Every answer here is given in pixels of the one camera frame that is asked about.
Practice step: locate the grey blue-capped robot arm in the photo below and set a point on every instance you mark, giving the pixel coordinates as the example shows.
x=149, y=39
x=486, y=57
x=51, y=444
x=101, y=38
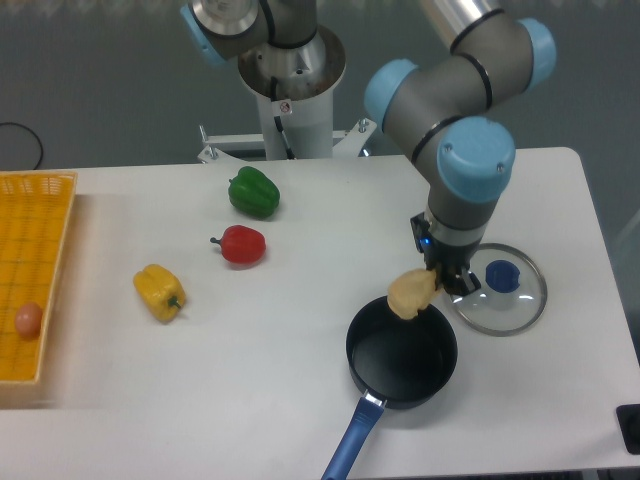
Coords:
x=436, y=117

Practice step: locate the brown egg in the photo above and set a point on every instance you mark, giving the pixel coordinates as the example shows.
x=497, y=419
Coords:
x=28, y=320

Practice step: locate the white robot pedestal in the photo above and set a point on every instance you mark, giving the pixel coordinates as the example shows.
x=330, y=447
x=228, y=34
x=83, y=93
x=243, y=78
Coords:
x=294, y=93

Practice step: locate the black corner device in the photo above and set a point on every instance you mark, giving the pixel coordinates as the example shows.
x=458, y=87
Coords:
x=629, y=422

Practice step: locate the glass lid with blue knob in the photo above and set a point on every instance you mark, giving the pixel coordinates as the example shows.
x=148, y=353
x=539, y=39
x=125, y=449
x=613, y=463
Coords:
x=512, y=295

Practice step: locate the black pot with blue handle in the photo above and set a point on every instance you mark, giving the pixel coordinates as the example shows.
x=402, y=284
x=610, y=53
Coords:
x=396, y=364

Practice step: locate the green bell pepper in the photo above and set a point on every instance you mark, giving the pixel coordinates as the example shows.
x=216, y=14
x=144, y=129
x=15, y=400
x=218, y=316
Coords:
x=253, y=193

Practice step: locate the yellow plastic basket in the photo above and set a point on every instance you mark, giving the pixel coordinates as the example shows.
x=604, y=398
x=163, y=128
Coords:
x=36, y=208

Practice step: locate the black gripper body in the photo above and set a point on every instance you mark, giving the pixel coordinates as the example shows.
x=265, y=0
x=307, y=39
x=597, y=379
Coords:
x=452, y=248

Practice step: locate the yellow bell pepper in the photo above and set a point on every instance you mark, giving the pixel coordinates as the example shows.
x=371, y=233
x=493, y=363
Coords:
x=161, y=291

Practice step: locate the red bell pepper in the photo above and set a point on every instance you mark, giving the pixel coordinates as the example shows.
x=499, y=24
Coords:
x=241, y=245

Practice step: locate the pale yellow bread loaf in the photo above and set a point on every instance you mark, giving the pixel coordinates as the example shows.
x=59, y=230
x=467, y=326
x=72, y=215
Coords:
x=412, y=292

